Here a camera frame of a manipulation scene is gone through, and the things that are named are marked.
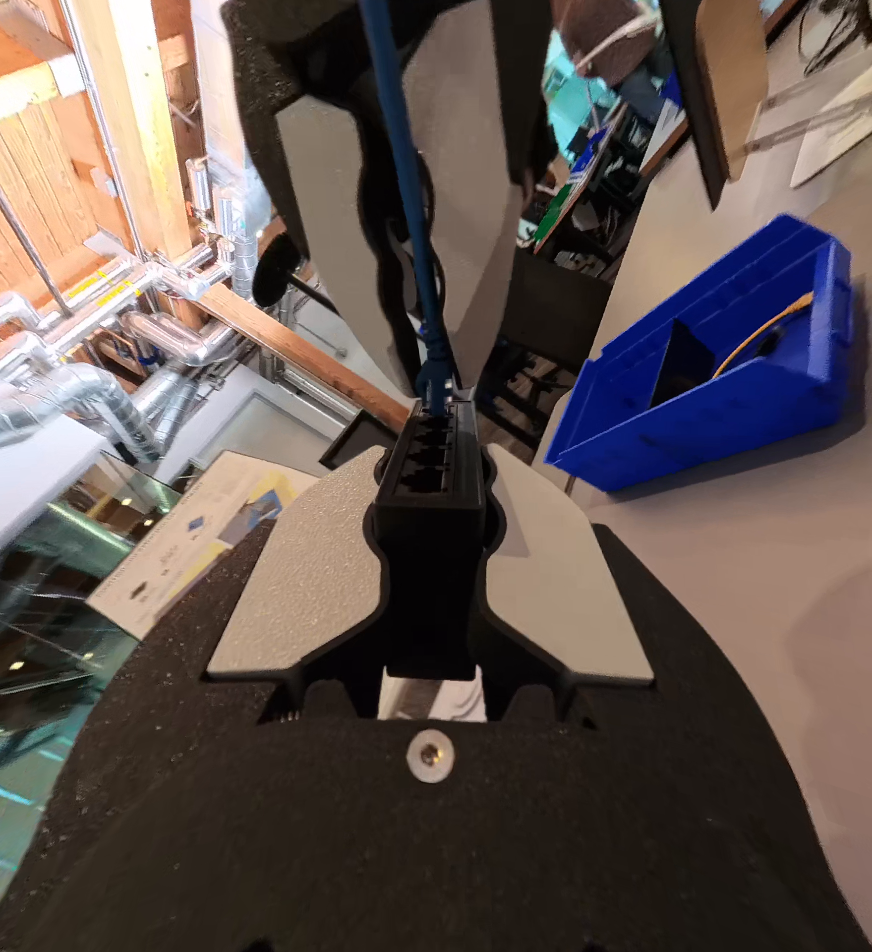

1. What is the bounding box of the printed instruction poster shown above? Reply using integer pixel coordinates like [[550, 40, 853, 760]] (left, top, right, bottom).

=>
[[87, 451, 327, 641]]

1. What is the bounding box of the black pole with round top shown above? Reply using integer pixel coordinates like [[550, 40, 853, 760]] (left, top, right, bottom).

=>
[[250, 234, 348, 321]]

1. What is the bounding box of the black office chair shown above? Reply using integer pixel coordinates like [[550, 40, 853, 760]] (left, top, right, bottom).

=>
[[496, 246, 614, 391]]

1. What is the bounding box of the black network switch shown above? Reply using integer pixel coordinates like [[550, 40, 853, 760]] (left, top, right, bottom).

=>
[[369, 395, 502, 685]]

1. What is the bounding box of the wooden pillar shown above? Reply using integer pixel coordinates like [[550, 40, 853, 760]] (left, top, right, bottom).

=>
[[198, 280, 416, 435]]

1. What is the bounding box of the yellow ethernet cable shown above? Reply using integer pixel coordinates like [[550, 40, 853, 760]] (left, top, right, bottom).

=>
[[708, 291, 820, 382]]

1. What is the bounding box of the blue ethernet cable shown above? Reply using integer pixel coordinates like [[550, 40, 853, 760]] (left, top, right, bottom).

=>
[[354, 0, 469, 417]]

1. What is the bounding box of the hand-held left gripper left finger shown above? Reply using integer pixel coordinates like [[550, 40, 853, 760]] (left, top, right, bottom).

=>
[[206, 447, 395, 700]]

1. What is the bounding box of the silver ventilation duct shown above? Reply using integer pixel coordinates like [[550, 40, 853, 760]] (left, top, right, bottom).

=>
[[0, 288, 261, 480]]

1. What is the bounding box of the blue plastic bin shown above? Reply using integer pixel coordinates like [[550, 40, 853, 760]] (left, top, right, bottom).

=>
[[563, 213, 862, 495]]

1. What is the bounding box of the dark flat monitor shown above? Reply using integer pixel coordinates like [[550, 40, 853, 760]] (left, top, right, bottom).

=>
[[320, 410, 403, 471]]

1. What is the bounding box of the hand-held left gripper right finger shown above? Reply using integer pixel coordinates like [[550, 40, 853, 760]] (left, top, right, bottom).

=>
[[473, 447, 657, 703]]

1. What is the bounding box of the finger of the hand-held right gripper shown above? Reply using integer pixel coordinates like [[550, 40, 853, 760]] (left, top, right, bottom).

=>
[[404, 0, 535, 391], [276, 82, 425, 397]]

